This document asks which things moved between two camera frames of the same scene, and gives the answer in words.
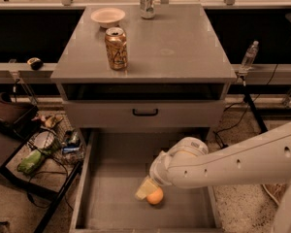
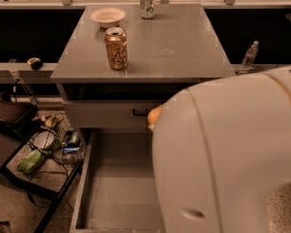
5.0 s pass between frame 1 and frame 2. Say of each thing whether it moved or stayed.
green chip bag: stayed
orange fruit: moved
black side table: stayed
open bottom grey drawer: stayed
